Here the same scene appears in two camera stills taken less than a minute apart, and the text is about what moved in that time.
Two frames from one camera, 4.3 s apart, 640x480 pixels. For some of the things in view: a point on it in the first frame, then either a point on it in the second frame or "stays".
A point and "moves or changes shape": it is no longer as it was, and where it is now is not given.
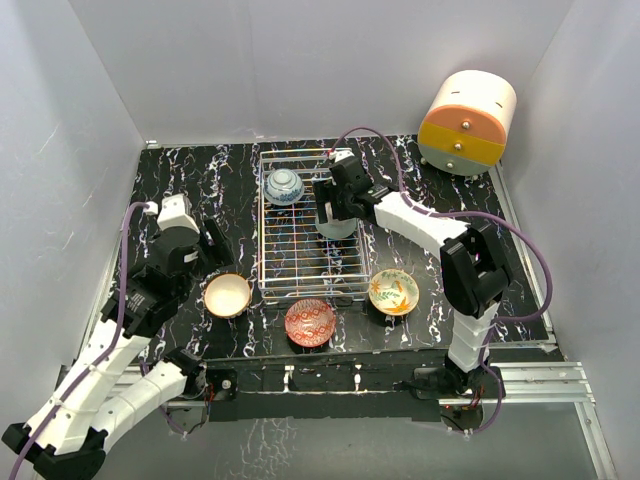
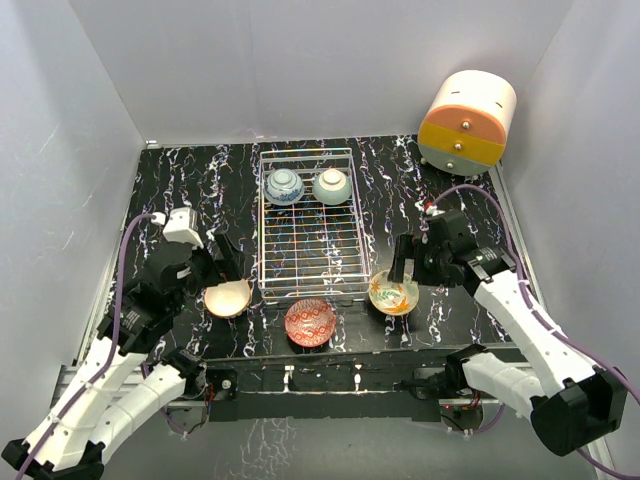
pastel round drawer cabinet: [465, 130] stays
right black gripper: [325, 192] -> [406, 248]
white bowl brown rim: [227, 295] stays
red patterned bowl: [310, 323] stays
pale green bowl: [339, 228] moves or changes shape
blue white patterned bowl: [283, 187] stays
